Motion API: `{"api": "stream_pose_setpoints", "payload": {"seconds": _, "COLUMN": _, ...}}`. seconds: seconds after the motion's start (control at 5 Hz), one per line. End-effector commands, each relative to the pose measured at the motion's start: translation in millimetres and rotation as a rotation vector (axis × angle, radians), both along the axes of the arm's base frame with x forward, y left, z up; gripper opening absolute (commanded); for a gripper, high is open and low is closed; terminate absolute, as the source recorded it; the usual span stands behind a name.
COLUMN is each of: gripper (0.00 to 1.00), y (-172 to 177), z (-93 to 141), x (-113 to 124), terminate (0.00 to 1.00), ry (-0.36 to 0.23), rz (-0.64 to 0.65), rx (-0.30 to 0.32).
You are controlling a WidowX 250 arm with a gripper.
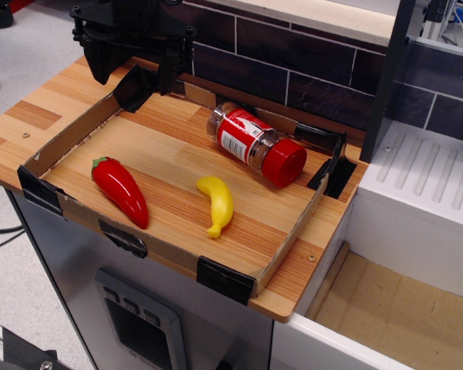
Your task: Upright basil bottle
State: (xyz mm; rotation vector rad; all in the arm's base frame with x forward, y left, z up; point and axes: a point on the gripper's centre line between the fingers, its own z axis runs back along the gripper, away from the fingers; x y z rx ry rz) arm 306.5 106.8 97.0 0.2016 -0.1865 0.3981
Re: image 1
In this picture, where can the dark grey upright post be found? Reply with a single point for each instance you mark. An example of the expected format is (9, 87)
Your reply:
(376, 127)

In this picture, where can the white toy sink unit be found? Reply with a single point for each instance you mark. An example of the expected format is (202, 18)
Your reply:
(389, 293)

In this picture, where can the red-lidded spice bottle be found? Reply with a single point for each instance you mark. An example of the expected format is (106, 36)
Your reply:
(263, 148)

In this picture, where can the taped cardboard fence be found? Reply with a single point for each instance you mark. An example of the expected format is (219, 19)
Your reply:
(276, 238)

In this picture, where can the red toy chili pepper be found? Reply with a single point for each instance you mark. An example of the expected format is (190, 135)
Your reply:
(118, 184)

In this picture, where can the yellow toy banana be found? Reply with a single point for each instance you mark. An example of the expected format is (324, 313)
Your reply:
(222, 204)

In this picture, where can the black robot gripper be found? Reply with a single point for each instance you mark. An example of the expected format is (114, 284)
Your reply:
(100, 26)

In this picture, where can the grey toy oven front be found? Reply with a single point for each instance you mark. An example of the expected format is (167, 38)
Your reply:
(149, 329)

